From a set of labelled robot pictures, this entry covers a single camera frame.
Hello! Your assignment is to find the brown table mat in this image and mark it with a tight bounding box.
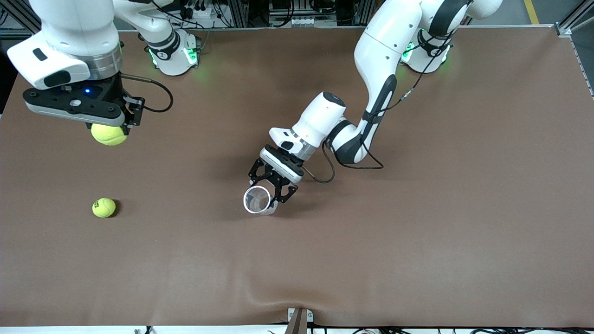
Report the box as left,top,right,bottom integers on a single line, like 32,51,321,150
0,26,594,328

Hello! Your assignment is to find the black cable along table edge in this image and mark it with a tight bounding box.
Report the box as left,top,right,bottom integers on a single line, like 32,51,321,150
309,325,594,334

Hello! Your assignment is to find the clear tennis ball can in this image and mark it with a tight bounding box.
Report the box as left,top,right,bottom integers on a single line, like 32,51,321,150
243,185,279,217

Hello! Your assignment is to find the black electronics unit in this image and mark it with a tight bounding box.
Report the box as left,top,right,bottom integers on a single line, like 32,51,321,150
269,0,316,17

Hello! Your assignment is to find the yellow-green tennis ball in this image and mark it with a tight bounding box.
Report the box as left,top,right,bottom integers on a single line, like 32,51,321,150
92,198,116,218
90,123,128,147

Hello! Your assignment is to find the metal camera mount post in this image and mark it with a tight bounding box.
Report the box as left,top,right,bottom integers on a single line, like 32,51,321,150
284,307,314,334

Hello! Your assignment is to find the aluminium frame strut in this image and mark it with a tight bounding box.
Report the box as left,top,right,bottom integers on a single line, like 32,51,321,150
555,2,594,38
0,0,42,35

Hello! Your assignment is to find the aluminium frame post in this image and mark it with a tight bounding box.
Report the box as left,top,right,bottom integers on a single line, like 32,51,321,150
353,0,374,26
226,0,249,27

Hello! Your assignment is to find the white power strip with plugs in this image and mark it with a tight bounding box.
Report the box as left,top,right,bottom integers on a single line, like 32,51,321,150
179,0,219,21

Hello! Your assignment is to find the aluminium side rail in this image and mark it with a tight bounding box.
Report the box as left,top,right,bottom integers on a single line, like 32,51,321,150
570,35,594,99

